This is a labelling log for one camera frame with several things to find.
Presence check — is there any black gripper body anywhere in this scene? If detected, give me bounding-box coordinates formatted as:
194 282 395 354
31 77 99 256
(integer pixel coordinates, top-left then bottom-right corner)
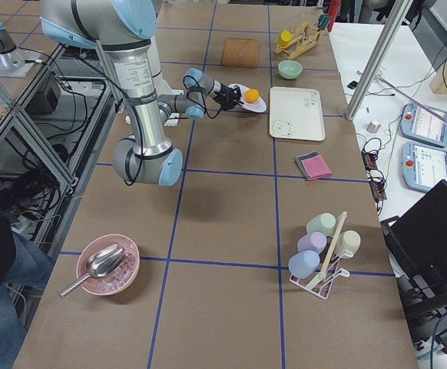
214 85 240 111

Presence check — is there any wooden cutting board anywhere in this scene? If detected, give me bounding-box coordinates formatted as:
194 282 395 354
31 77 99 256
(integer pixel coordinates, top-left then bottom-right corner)
220 38 260 68

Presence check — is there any pink cloth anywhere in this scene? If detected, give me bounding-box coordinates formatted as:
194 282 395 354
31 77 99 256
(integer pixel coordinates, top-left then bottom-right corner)
300 155 333 180

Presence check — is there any wooden drying rack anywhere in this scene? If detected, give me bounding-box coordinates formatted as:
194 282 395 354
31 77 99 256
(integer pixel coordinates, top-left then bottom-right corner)
274 10 324 60

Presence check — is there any seated person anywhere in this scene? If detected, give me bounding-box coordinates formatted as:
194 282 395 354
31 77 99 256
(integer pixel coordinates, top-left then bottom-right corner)
0 215 53 368

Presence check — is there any purple cup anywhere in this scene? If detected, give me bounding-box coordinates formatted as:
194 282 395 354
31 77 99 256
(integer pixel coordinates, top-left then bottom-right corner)
297 231 327 254

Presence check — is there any yellow mug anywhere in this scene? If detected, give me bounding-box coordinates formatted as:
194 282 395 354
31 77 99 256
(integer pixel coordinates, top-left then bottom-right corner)
276 30 293 48

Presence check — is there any grey cloth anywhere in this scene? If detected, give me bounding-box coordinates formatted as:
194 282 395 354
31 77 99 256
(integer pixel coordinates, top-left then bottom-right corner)
296 152 323 179

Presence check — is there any beige cup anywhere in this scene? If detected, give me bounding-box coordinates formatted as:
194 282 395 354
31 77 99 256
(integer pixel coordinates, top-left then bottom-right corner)
334 231 361 255

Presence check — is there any orange fruit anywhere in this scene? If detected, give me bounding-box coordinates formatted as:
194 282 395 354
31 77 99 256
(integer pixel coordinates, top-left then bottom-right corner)
243 89 260 104

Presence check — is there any black small device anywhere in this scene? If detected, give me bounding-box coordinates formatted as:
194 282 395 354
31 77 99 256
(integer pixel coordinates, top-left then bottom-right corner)
347 81 358 89

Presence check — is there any red cylinder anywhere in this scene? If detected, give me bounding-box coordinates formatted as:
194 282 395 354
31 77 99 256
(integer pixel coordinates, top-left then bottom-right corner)
327 0 341 24

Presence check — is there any blue teach pendant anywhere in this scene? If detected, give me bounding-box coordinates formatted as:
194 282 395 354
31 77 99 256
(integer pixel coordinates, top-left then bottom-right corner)
400 102 447 148
401 141 447 192

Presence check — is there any white cup rack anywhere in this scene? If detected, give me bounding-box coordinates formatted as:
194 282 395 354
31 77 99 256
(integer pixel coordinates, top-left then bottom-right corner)
289 211 353 300

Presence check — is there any near blue teach pendant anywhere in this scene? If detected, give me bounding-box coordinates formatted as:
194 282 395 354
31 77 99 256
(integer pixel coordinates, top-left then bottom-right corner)
401 141 447 192

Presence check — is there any aluminium frame post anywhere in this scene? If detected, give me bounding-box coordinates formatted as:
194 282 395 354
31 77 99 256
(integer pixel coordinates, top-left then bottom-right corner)
345 0 412 121

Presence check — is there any blue cup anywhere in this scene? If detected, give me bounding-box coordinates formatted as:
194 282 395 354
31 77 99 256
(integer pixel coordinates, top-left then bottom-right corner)
288 250 320 279

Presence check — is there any green bowl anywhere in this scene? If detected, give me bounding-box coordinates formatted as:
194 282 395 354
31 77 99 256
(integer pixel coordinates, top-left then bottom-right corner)
277 60 303 80

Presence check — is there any far blue teach pendant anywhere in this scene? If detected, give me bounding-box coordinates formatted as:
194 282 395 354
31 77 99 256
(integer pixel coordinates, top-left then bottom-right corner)
400 102 447 148

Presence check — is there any small metal cylinder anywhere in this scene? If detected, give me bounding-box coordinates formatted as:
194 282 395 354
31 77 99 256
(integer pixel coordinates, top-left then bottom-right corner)
366 119 381 134

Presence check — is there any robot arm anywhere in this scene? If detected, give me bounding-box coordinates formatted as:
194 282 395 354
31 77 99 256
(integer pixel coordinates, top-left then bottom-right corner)
40 1 241 186

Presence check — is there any pink bowl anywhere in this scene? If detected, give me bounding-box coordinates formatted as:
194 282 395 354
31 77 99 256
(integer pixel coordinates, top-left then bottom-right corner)
76 234 141 296

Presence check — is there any black laptop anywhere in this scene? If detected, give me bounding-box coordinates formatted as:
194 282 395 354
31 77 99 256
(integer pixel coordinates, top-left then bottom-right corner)
382 180 447 319

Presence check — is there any cream bear tray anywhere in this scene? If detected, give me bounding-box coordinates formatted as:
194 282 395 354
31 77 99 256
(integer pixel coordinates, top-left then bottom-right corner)
269 86 326 141

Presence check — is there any dark green cup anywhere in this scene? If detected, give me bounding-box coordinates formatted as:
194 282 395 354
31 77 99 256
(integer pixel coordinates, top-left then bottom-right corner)
316 14 330 31

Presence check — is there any metal scoop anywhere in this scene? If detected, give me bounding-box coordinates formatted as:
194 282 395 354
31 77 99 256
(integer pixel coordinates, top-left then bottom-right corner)
58 244 127 298

